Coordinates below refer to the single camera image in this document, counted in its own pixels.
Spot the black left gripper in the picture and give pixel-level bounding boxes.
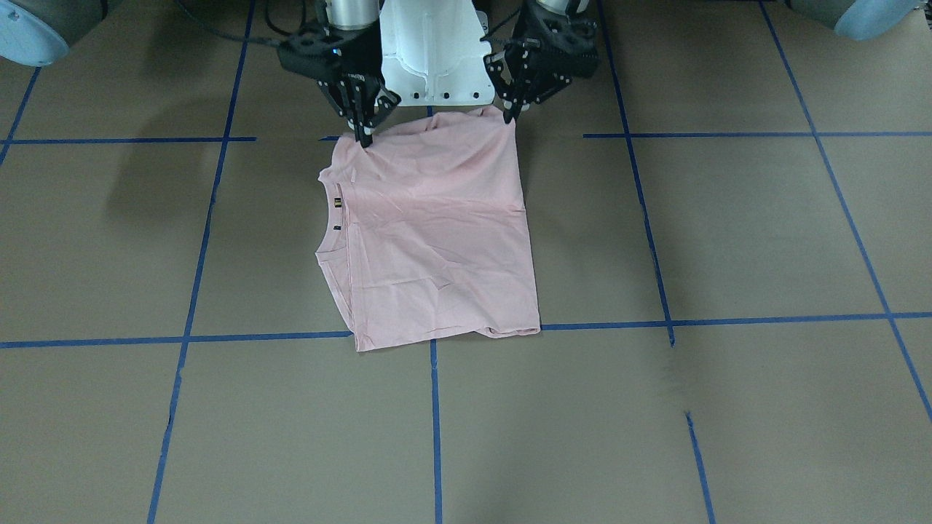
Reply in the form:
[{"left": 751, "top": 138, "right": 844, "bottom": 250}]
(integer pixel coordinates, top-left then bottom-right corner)
[{"left": 483, "top": 4, "right": 599, "bottom": 123}]

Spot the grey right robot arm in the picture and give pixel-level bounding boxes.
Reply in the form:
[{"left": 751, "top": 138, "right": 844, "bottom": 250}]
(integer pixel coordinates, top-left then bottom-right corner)
[{"left": 1, "top": 1, "right": 400, "bottom": 147}]

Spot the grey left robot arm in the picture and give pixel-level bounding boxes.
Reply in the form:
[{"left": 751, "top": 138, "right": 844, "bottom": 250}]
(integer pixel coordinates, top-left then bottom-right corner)
[{"left": 480, "top": 1, "right": 930, "bottom": 124}]

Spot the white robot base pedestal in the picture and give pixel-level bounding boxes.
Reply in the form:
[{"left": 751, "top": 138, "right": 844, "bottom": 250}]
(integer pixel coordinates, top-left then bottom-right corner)
[{"left": 379, "top": 1, "right": 495, "bottom": 107}]

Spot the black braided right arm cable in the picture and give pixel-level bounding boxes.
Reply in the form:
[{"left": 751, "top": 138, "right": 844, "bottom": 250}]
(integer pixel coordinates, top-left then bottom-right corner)
[{"left": 175, "top": 0, "right": 321, "bottom": 46}]

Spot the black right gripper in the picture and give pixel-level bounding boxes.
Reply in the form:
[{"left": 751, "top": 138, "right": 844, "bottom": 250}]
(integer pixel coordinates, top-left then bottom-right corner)
[{"left": 277, "top": 25, "right": 400, "bottom": 148}]

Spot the pink Snoopy t-shirt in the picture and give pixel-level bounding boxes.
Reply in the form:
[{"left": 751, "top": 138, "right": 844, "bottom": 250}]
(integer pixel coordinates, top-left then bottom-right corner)
[{"left": 315, "top": 106, "right": 540, "bottom": 352}]

